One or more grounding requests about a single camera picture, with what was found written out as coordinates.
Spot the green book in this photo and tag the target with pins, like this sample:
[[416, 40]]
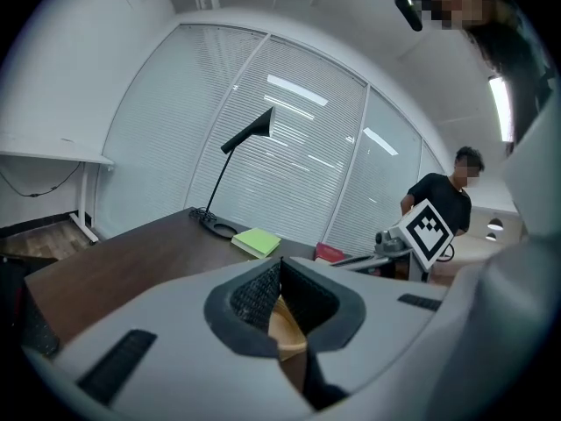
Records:
[[256, 241]]

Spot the person's white printed sweatshirt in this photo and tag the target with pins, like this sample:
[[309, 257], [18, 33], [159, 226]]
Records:
[[526, 279]]

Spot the dark brown wooden table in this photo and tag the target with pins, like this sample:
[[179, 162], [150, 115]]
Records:
[[131, 261]]

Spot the ceiling light panel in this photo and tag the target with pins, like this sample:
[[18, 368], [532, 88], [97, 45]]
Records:
[[500, 108]]

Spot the red book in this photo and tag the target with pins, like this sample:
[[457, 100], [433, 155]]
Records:
[[326, 251]]

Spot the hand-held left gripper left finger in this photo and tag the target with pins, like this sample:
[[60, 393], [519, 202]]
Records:
[[175, 323]]

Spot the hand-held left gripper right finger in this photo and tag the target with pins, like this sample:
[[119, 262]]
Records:
[[385, 323]]

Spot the white desk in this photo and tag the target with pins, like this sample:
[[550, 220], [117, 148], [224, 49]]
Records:
[[44, 154]]

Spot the black head camera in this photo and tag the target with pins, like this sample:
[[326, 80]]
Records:
[[409, 11]]

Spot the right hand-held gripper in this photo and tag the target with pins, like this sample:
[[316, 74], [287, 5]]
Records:
[[427, 235]]

